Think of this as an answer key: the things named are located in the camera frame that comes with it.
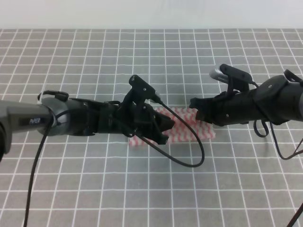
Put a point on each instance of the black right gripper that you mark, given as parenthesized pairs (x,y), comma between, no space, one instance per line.
(239,108)

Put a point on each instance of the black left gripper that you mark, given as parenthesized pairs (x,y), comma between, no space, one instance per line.
(130,120)

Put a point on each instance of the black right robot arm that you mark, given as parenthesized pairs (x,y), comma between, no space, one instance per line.
(277,100)

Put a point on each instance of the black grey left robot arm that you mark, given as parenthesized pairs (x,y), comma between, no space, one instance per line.
(81,117)

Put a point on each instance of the grey grid tablecloth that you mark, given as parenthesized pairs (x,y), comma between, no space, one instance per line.
(101,181)

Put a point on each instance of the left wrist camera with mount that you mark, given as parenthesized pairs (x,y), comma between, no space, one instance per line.
(140,92)

